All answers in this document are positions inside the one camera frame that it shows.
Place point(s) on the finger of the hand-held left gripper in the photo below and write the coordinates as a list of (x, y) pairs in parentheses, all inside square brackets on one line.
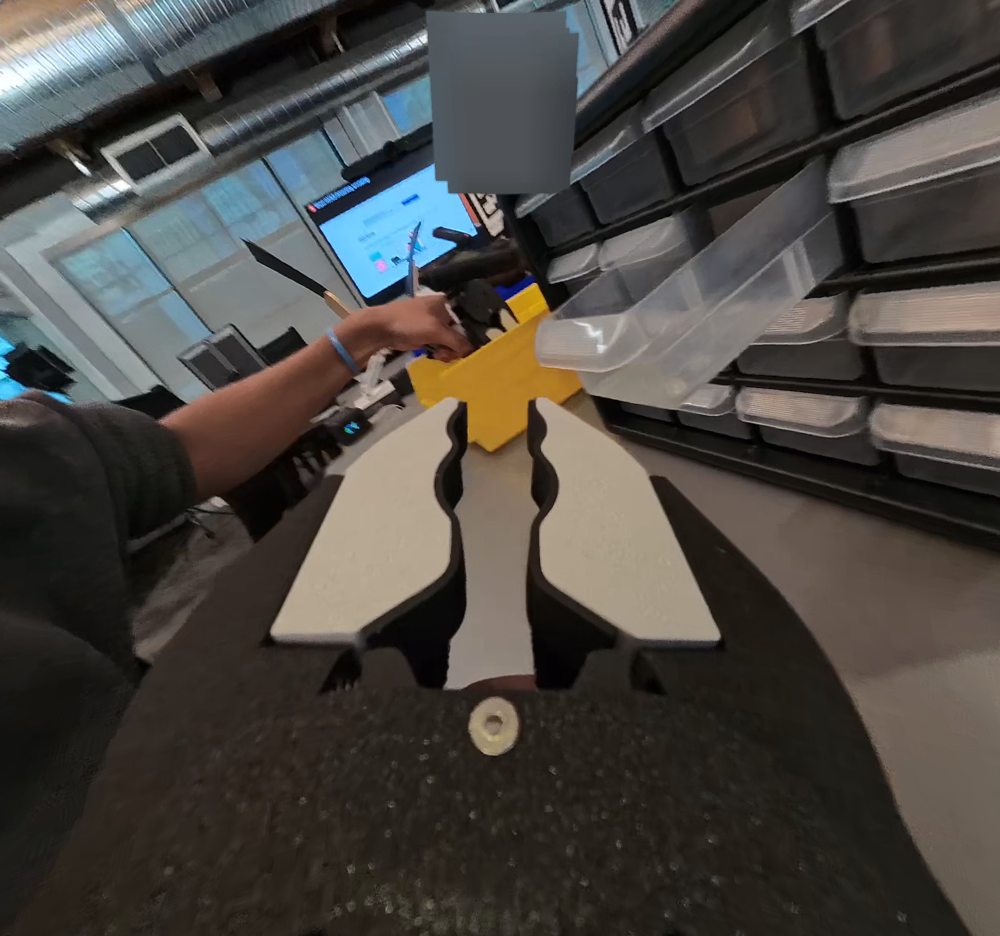
[(506, 325)]

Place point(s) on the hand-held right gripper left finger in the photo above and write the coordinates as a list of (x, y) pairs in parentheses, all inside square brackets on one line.
[(375, 545)]

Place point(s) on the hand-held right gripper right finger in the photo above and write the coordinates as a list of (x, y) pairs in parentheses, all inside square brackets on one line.
[(617, 553)]

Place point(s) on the yellow storage bin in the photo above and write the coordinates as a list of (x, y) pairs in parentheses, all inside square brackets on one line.
[(500, 393)]

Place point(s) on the clear plastic drawer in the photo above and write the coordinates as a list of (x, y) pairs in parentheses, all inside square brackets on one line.
[(687, 311)]

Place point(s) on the black drawer cabinet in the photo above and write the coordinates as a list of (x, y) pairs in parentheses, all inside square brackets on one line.
[(820, 476)]

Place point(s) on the person's left forearm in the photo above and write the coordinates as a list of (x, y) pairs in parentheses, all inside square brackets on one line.
[(258, 412)]

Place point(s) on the grid of small clear drawers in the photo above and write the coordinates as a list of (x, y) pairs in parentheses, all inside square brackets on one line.
[(914, 186)]

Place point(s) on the person's left hand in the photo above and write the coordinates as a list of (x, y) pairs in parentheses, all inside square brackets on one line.
[(398, 326)]

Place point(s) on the black device with lit display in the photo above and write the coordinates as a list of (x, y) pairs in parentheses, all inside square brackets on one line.
[(350, 428)]

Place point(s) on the white plastic stand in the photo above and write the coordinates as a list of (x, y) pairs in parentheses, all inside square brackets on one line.
[(375, 380)]

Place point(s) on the blue wristband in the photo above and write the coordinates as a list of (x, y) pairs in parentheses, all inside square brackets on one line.
[(342, 350)]

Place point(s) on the black office chair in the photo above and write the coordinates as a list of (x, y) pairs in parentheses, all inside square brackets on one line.
[(226, 354)]

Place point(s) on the wall monitor screen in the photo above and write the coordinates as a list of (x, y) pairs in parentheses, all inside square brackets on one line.
[(390, 225)]

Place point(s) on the slim silver air duct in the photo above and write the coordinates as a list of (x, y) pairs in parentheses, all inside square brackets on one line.
[(312, 100)]

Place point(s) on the large silver air duct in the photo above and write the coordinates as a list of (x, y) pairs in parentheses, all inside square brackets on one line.
[(156, 22)]

